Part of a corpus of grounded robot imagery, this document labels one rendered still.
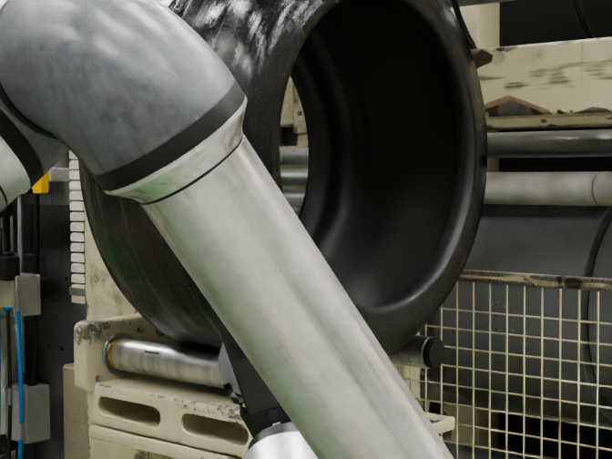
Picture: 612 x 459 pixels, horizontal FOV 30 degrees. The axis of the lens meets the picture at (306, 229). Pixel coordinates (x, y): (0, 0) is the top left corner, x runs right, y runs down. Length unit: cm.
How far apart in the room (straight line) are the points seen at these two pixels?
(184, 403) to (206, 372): 5
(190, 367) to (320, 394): 70
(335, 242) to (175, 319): 43
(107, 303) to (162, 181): 101
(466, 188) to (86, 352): 57
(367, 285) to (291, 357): 94
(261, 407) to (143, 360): 49
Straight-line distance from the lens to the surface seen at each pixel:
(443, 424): 163
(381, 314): 146
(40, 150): 84
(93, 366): 161
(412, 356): 160
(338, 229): 180
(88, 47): 74
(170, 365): 152
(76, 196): 180
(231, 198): 75
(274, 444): 105
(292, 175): 198
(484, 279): 176
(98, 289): 175
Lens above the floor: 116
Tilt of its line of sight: 3 degrees down
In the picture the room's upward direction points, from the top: straight up
